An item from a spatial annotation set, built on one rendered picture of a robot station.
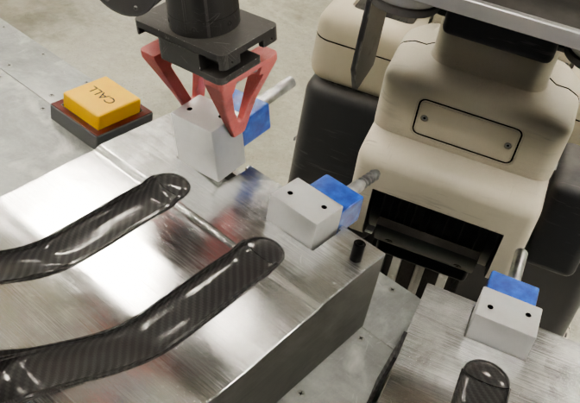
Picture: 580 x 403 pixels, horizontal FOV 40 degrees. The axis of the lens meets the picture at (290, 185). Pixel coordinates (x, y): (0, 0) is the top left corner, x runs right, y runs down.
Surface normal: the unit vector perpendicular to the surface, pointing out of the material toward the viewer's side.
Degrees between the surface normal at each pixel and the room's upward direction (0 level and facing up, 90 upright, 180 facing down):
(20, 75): 0
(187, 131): 99
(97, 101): 0
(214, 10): 86
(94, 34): 0
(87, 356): 28
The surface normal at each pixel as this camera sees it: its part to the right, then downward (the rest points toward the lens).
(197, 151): -0.65, 0.51
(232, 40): -0.04, -0.77
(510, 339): -0.39, 0.52
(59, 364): 0.48, -0.84
